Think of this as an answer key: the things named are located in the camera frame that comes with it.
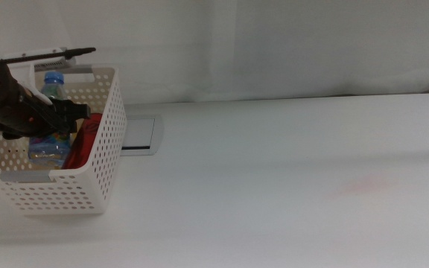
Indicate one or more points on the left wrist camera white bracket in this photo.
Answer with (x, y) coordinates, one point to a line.
(28, 74)

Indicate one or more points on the red cola can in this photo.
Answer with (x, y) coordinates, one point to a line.
(86, 145)

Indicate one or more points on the clear water bottle blue cap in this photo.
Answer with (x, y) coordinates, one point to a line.
(52, 83)

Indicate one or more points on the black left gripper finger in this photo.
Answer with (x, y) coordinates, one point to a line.
(71, 109)

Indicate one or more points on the white perforated plastic basket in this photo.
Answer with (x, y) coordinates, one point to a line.
(103, 156)

